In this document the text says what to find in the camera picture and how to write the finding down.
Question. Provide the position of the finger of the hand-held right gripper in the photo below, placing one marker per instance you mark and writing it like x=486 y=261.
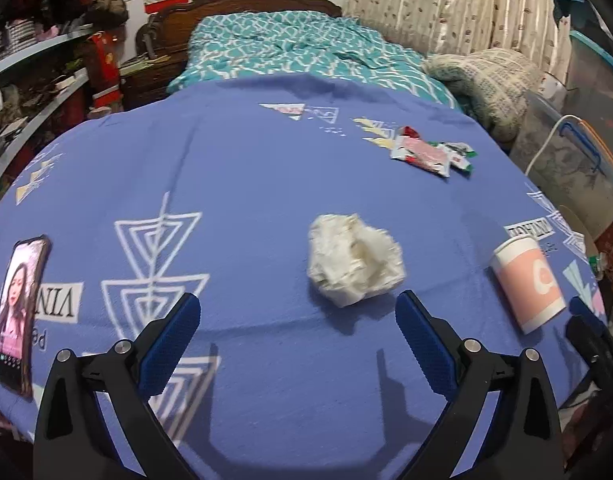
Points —
x=586 y=307
x=588 y=340

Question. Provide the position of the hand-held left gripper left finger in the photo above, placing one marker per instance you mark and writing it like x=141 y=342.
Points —
x=169 y=347

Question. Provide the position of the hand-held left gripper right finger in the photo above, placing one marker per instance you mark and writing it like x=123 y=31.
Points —
x=426 y=347

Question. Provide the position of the pink paper cup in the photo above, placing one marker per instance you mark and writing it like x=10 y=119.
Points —
x=528 y=285

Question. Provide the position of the white tissue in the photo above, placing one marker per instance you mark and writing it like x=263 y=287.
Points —
x=351 y=260

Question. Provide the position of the brown cardboard piece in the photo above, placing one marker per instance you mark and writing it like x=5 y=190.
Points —
x=578 y=230

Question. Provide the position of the clear storage box blue latch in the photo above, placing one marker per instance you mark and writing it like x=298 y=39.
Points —
x=566 y=175

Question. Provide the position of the black smartphone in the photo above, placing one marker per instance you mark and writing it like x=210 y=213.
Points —
x=16 y=310

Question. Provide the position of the blue printed blanket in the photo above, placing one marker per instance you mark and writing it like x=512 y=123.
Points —
x=211 y=185

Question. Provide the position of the red white snack wrapper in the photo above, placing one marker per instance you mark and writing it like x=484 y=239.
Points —
x=421 y=155

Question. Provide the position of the green white snack wrapper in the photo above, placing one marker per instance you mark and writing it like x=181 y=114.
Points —
x=461 y=155

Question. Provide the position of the storage bin teal lid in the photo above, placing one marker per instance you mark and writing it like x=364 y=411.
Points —
x=601 y=85

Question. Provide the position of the folded beige printed blanket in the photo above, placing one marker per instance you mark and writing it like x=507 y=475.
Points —
x=491 y=85

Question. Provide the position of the wooden nightstand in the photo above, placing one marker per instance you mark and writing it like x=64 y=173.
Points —
x=146 y=82

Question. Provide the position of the teal patterned quilt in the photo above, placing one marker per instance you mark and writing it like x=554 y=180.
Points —
x=286 y=45

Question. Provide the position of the grey metal shelf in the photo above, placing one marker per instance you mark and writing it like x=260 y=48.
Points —
x=41 y=45

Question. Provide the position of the beige leaf print curtain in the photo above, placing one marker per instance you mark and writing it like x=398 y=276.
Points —
x=436 y=5

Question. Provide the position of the houndstooth fabric box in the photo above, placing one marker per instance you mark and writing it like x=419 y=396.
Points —
x=16 y=40

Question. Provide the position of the brown handbag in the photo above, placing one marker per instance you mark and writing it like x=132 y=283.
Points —
x=109 y=7

